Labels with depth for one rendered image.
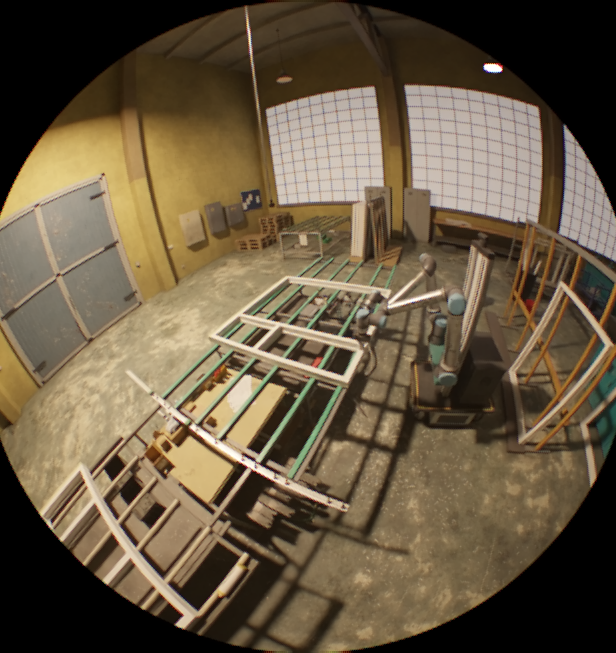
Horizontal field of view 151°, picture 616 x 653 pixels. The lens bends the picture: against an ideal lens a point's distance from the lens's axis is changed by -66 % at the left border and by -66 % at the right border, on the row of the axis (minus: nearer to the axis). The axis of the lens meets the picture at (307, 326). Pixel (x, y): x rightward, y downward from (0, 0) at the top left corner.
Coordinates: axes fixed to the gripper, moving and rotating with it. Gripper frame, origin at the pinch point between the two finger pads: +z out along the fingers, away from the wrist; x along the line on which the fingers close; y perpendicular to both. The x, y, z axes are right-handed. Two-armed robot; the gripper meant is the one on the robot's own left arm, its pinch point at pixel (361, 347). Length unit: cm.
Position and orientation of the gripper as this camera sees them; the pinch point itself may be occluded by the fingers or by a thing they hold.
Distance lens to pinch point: 188.0
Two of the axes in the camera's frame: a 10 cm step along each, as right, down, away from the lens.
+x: 8.7, 2.0, -4.4
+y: -4.7, 5.5, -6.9
